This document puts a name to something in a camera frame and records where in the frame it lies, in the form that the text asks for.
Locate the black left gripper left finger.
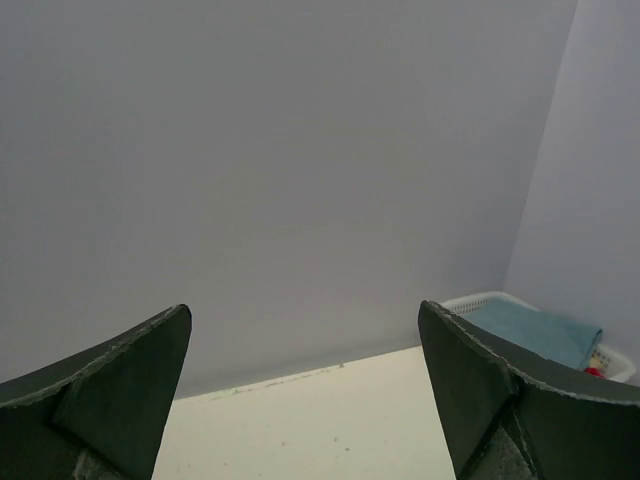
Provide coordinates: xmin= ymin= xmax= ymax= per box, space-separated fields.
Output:
xmin=1 ymin=304 xmax=191 ymax=479

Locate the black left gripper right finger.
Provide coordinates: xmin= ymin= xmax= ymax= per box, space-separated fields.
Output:
xmin=418 ymin=301 xmax=639 ymax=479

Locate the blue t shirt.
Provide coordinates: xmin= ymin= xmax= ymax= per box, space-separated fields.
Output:
xmin=463 ymin=299 xmax=603 ymax=370

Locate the red t shirt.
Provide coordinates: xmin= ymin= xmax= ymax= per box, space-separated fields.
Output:
xmin=585 ymin=367 xmax=605 ymax=379

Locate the white plastic laundry basket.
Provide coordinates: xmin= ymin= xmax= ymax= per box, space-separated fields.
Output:
xmin=442 ymin=291 xmax=636 ymax=383

